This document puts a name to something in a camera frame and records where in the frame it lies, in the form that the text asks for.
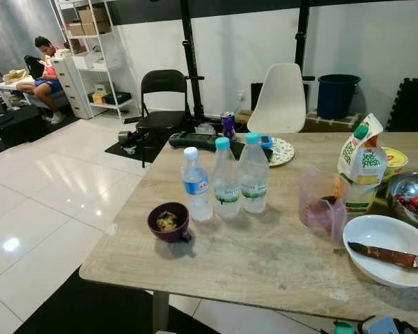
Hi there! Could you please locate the stainless steel bowl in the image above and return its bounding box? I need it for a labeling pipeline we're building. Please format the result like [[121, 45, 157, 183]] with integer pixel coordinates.
[[386, 173, 418, 228]]

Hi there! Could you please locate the yellow Maggi noodle cup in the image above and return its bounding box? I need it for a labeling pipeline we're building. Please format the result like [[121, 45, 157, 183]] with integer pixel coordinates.
[[381, 147, 410, 179]]

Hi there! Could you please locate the black interlocking foam mat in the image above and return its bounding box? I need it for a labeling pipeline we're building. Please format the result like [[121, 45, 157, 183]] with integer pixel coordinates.
[[389, 78, 418, 133]]

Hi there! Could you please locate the Peel Fresh juice carton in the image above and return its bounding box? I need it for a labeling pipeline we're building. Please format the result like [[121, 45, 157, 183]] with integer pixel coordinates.
[[336, 113, 389, 215]]

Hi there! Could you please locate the white oval bowl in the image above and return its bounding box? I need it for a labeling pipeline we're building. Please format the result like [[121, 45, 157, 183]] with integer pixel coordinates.
[[343, 215, 418, 289]]

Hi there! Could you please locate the brown sweet potato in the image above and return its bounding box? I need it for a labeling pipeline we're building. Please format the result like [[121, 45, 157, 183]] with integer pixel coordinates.
[[347, 241, 418, 269]]

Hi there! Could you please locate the dark blue plastic bucket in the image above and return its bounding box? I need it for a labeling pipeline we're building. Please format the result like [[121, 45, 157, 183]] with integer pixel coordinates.
[[317, 74, 362, 120]]

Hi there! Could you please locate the pink plastic measuring jug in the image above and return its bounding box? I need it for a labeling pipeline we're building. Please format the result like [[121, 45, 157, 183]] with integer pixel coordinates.
[[297, 169, 350, 248]]

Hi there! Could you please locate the patterned round plate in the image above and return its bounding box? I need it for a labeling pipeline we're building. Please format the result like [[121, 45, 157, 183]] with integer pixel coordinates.
[[263, 136, 295, 168]]

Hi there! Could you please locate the white plastic shell chair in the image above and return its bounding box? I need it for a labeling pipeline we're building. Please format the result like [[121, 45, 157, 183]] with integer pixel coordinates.
[[247, 63, 308, 134]]

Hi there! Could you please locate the black metal stand pole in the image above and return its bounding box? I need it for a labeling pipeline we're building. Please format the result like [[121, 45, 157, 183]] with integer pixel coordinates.
[[295, 0, 311, 76], [179, 0, 207, 125]]

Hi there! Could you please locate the light wooden dining table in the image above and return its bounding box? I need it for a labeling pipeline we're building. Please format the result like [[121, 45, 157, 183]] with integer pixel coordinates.
[[79, 131, 418, 332]]

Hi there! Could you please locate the purple drink can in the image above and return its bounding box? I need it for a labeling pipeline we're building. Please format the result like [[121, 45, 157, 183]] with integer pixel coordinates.
[[220, 111, 237, 140]]

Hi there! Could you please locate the water bottle blue label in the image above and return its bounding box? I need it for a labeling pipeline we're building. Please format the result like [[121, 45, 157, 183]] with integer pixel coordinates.
[[181, 147, 214, 223]]

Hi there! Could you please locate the black remote controller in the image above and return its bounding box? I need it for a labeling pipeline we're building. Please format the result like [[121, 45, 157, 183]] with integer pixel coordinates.
[[169, 131, 221, 152]]

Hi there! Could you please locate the black folding chair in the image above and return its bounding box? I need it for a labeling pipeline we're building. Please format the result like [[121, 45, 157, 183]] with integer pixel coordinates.
[[134, 70, 194, 152]]

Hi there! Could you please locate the dark purple mug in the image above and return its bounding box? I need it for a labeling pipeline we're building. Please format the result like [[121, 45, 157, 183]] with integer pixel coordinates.
[[148, 202, 194, 244]]

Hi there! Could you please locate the white metal shelf rack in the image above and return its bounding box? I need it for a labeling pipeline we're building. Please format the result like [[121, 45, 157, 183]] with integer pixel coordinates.
[[51, 0, 137, 120]]

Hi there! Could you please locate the white drawer cabinet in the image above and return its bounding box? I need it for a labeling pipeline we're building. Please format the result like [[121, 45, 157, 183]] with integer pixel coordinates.
[[51, 56, 93, 120]]

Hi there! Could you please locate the brown cardboard box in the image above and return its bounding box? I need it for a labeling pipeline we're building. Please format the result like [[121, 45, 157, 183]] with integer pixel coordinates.
[[68, 22, 112, 37], [79, 7, 111, 24]]

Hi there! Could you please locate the black floor mat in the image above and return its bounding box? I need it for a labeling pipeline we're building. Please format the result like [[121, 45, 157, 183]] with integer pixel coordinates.
[[14, 268, 220, 334]]

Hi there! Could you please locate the seated person red shirt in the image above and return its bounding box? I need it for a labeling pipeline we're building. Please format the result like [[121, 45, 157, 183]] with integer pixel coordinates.
[[15, 36, 69, 126]]

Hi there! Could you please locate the black suitcase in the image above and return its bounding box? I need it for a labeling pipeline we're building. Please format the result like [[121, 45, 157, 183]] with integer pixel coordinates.
[[0, 104, 51, 147]]

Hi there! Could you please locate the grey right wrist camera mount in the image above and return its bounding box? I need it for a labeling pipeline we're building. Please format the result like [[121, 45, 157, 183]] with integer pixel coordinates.
[[359, 315, 401, 334]]

